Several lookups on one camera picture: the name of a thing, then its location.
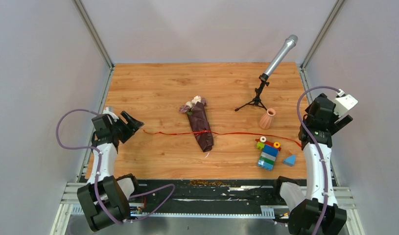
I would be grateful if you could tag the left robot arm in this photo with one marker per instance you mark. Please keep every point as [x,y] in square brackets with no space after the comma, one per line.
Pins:
[104,198]

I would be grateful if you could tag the blue triangular toy block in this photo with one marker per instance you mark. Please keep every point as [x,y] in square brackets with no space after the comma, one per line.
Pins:
[290,161]

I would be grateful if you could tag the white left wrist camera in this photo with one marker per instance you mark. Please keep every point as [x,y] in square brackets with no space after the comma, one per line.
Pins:
[109,110]

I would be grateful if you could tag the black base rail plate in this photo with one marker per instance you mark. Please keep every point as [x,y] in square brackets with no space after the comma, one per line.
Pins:
[214,196]

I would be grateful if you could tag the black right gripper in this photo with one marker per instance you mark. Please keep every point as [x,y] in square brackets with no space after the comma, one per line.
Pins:
[340,123]

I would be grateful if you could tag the black tripod stand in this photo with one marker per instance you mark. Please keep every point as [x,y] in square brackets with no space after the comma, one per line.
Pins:
[256,101]

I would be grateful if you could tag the red ribbon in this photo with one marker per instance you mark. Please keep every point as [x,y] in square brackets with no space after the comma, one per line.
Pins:
[238,133]

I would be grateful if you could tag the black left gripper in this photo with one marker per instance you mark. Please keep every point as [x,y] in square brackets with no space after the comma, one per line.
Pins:
[131,128]

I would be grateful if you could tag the colourful toy block stack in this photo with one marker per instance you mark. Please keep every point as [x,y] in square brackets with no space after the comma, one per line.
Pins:
[269,152]

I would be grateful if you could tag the pink ribbed vase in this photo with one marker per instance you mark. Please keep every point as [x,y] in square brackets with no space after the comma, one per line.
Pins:
[267,119]

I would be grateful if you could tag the maroon flower bouquet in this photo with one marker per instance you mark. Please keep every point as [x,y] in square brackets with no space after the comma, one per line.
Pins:
[200,126]

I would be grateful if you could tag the silver microphone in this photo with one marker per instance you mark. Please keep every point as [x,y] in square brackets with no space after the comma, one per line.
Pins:
[289,43]

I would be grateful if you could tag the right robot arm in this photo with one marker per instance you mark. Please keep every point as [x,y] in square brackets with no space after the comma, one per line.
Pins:
[316,211]

